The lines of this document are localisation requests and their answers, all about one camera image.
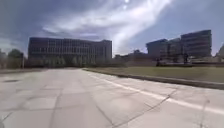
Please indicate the concrete kerb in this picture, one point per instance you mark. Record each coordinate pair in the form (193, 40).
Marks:
(156, 79)

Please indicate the grass field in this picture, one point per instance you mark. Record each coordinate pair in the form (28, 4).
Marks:
(173, 72)

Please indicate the row of dark trees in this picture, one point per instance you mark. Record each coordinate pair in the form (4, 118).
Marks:
(15, 58)

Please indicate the grey concrete slab pavement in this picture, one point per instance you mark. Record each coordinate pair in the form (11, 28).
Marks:
(73, 100)

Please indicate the wide grey multi-storey building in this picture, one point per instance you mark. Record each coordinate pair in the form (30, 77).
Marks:
(66, 50)

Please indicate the low dark building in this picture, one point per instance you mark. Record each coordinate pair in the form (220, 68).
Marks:
(133, 57)

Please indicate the dark blocky office building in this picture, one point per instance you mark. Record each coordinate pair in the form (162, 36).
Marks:
(195, 43)

